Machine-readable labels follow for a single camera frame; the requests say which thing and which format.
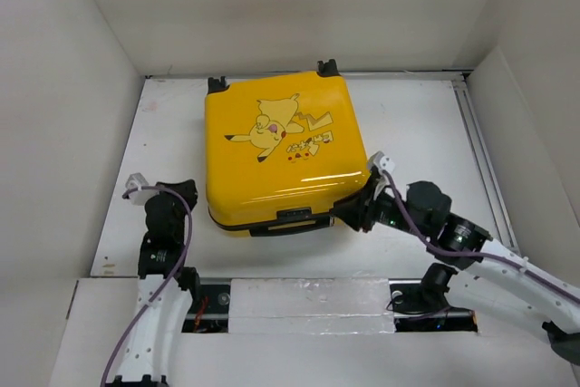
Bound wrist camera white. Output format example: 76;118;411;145
122;172;155;206
367;151;395;181

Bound white foam board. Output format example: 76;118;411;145
228;278;394;335

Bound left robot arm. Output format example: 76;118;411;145
100;174;202;386

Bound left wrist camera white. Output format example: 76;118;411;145
122;172;155;206

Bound yellow hard-shell suitcase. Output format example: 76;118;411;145
205;59;369;237

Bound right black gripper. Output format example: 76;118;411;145
327;175;430;239

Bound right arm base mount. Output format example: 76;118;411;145
386;263;479;333

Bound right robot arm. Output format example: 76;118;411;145
331;168;579;364

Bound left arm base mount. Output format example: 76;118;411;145
182;280;231;334

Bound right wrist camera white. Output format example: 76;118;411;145
367;151;395;181

